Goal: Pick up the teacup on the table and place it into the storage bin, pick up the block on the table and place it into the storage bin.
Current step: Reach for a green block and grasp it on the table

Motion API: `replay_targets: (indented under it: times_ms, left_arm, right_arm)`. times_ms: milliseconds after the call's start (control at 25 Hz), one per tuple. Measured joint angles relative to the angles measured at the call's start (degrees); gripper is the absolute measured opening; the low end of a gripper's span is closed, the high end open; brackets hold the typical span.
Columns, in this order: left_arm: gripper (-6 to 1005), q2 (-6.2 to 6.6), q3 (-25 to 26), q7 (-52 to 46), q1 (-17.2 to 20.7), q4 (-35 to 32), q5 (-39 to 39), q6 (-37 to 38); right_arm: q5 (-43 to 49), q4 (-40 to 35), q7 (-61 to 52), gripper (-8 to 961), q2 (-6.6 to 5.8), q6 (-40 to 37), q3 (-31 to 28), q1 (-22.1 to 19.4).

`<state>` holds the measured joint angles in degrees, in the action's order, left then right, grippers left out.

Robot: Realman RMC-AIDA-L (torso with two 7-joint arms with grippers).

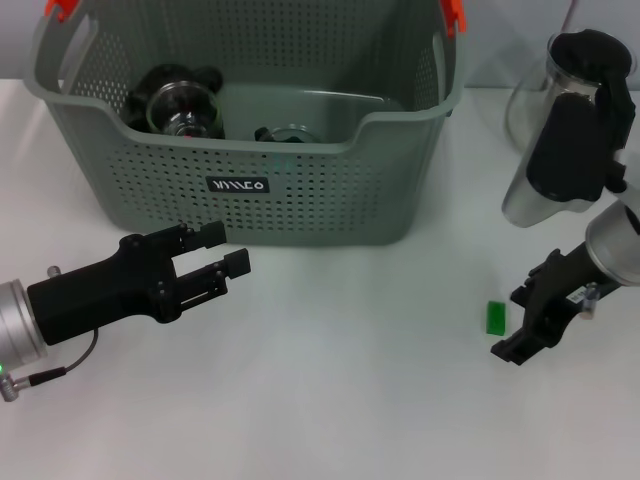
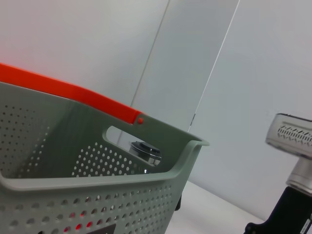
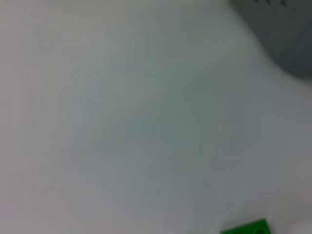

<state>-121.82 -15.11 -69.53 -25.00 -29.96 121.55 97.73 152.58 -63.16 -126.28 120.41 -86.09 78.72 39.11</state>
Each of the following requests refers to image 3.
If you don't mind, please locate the green flat toy brick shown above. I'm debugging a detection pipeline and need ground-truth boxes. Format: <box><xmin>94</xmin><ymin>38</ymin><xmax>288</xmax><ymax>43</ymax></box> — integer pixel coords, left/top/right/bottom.
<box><xmin>219</xmin><ymin>217</ymin><xmax>271</xmax><ymax>234</ymax></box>

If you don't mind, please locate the grey perforated storage basket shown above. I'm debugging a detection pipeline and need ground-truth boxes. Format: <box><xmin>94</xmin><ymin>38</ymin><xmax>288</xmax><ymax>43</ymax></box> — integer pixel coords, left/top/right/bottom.
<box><xmin>229</xmin><ymin>0</ymin><xmax>312</xmax><ymax>81</ymax></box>

